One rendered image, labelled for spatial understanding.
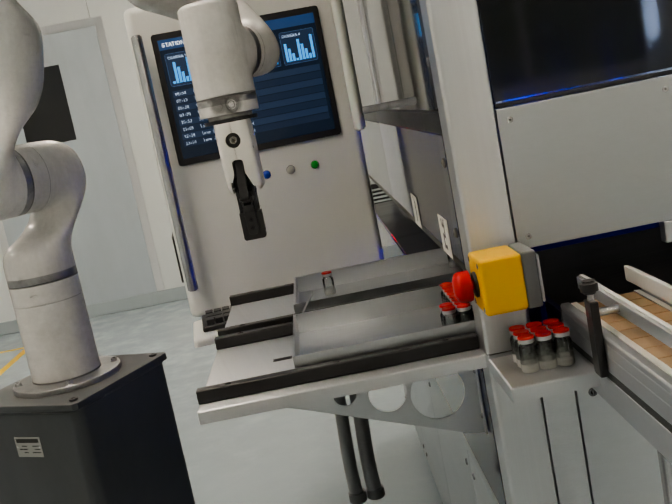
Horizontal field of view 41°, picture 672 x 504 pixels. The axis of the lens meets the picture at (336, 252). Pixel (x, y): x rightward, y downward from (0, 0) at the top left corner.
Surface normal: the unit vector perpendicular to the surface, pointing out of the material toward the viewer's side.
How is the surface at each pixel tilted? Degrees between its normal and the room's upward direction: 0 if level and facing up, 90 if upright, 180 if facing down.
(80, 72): 90
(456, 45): 90
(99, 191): 90
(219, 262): 90
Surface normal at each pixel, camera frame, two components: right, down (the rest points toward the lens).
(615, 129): 0.04, 0.16
